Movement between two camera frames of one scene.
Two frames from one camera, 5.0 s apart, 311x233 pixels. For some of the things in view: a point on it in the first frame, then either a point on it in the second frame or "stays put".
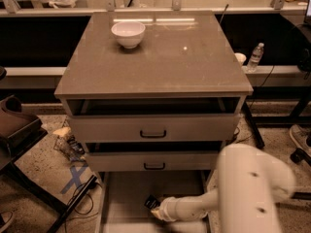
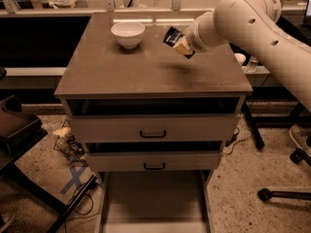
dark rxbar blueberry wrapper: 152,202 to 171,35
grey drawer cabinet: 153,97 stays put
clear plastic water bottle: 256,58 stays put
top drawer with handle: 153,119 stays put
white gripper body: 170,208 to 193,39
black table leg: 253,124 stays put
